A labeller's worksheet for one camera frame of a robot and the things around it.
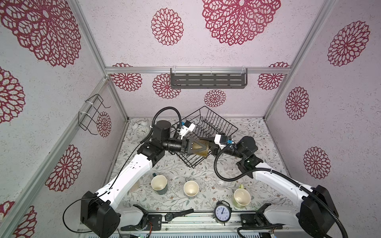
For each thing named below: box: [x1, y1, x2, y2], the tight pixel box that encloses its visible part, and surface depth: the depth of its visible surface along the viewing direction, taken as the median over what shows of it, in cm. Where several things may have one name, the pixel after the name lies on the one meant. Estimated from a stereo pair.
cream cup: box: [183, 179, 200, 197], surface depth 79 cm
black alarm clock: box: [212, 199, 233, 227], surface depth 76 cm
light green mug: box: [233, 183, 252, 209], surface depth 78 cm
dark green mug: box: [150, 172, 168, 195], surface depth 79 cm
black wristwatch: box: [164, 208, 194, 222], surface depth 78 cm
